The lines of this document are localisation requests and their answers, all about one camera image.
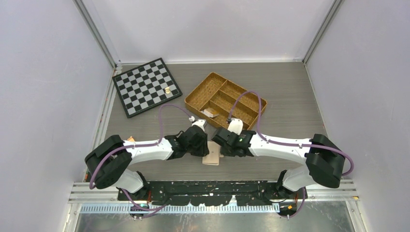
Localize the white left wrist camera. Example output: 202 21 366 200
192 119 207 131

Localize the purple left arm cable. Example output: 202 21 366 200
89 103 196 219

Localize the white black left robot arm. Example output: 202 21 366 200
85 120 209 200

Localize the woven wicker divided tray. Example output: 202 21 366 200
185 72 259 130

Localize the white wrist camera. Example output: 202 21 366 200
192 119 207 131
227 118 243 135

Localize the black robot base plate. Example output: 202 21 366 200
129 180 307 206

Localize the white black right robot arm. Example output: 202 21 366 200
212 128 346 199

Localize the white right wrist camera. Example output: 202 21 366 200
227 118 243 135

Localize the beige leather card holder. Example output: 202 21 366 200
202 141 223 166

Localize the white card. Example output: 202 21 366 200
201 108 219 118

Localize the black white chessboard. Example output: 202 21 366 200
112 58 183 118

